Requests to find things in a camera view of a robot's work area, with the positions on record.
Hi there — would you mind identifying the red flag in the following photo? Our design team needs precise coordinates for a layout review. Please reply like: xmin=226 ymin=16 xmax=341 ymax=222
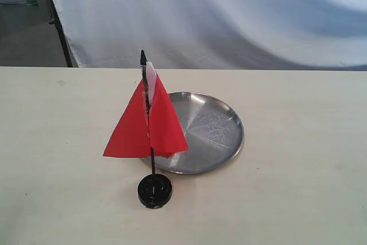
xmin=103 ymin=50 xmax=188 ymax=159

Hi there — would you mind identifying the round black flag base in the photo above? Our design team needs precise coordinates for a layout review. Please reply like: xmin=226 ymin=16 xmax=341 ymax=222
xmin=138 ymin=173 xmax=173 ymax=209

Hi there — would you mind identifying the round steel plate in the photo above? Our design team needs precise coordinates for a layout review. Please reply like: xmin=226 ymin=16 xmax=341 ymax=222
xmin=155 ymin=92 xmax=245 ymax=175

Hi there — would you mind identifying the white backdrop cloth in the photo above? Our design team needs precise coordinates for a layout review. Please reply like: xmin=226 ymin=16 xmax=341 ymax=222
xmin=53 ymin=0 xmax=366 ymax=71

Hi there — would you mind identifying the black backdrop stand pole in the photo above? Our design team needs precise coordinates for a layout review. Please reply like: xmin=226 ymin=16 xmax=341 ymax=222
xmin=48 ymin=0 xmax=73 ymax=68

